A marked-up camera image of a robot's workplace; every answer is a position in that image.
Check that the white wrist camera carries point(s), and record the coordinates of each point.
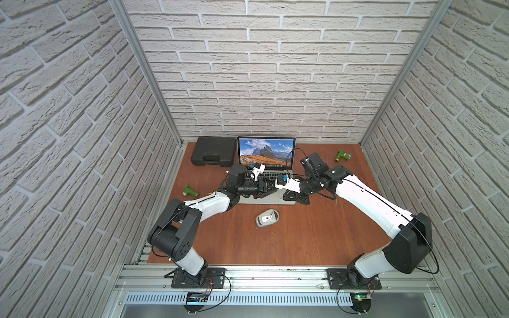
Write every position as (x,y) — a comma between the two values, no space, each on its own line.
(288,183)
(256,170)

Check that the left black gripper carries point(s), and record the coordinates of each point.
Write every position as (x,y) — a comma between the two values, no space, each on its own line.
(259,189)

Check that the grey wireless mouse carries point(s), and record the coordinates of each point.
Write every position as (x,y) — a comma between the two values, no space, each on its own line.
(267,218)

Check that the black plastic tool case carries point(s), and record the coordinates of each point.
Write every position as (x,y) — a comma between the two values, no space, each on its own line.
(214,150)

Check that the aluminium corner post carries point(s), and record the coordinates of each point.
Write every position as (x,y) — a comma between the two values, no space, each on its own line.
(137,49)
(422,40)

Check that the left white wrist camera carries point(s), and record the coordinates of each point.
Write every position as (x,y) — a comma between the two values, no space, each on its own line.
(256,170)

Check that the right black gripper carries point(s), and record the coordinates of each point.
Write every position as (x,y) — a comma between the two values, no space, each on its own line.
(294,196)

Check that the aluminium front rail frame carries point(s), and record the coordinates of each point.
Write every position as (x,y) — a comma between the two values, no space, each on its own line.
(262,285)

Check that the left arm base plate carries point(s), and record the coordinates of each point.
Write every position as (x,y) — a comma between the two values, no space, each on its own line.
(209,278)

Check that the right controller board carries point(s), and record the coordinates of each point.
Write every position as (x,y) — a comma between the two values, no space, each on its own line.
(361,303)

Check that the green toy drill right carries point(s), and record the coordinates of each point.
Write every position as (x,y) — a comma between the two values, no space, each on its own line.
(342,155)

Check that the right aluminium corner post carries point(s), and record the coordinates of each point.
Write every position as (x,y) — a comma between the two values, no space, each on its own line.
(422,40)

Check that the green toy drill left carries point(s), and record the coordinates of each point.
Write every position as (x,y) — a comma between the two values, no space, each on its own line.
(188,191)

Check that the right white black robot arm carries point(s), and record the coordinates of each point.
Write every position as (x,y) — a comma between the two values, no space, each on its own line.
(410,234)

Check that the left controller board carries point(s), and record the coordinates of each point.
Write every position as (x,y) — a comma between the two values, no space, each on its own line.
(195,302)

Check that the silver open laptop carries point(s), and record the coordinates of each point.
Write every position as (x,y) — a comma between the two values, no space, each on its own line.
(276,154)

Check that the green toy drill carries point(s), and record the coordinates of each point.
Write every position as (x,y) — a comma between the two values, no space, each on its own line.
(188,191)
(342,155)

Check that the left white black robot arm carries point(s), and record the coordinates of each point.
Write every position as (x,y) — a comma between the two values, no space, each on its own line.
(174,232)

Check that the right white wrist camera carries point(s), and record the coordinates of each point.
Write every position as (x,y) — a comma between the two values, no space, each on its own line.
(288,183)

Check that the left aluminium corner post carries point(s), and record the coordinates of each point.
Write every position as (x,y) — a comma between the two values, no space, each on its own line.
(137,49)

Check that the controller board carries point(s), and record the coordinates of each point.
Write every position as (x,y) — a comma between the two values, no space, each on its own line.
(361,303)
(195,302)

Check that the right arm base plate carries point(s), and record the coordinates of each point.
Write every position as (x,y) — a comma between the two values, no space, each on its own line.
(349,279)

